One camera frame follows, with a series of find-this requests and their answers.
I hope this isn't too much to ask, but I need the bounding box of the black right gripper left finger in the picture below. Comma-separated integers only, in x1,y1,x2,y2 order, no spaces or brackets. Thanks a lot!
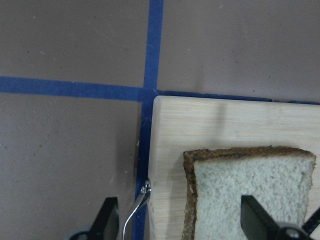
87,197,120,240

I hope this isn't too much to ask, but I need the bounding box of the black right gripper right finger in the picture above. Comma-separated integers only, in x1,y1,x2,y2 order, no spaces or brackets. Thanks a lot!
240,195,280,240

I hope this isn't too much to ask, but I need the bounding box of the bread slice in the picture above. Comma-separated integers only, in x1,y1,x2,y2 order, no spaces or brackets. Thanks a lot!
182,146,316,240

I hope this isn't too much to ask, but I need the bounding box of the wooden cutting board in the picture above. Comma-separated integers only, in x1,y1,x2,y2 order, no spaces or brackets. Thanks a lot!
148,96,320,240

